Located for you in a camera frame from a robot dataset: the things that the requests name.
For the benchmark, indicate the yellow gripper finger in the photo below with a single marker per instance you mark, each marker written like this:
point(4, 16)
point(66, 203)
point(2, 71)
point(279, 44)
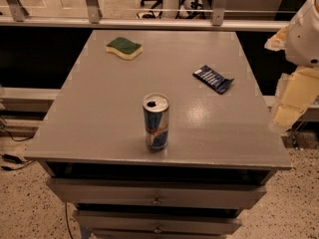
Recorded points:
point(278, 41)
point(294, 95)

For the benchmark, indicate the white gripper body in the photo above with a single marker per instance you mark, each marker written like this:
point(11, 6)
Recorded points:
point(304, 39)

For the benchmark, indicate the blue silver redbull can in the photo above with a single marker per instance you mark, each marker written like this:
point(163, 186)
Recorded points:
point(156, 108)

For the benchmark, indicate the blue snack wrapper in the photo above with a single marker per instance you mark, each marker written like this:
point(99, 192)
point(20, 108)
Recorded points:
point(213, 79)

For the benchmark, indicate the black office chair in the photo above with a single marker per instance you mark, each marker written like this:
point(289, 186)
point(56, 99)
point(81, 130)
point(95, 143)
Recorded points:
point(171, 9)

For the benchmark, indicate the grey drawer cabinet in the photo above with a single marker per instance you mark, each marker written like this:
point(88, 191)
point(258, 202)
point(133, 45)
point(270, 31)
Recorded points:
point(173, 144)

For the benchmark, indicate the green yellow sponge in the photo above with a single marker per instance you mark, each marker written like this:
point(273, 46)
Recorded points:
point(124, 48)

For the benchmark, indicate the top grey drawer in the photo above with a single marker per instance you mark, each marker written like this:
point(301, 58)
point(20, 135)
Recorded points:
point(157, 194)

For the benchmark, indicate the grey drawer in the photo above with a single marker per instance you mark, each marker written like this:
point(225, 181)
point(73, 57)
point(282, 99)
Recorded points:
point(156, 223)
point(157, 194)

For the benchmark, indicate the lower grey drawer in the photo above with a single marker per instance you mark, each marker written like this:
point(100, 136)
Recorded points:
point(156, 223)

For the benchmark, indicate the metal railing frame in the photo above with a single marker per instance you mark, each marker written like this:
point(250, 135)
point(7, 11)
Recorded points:
point(221, 15)

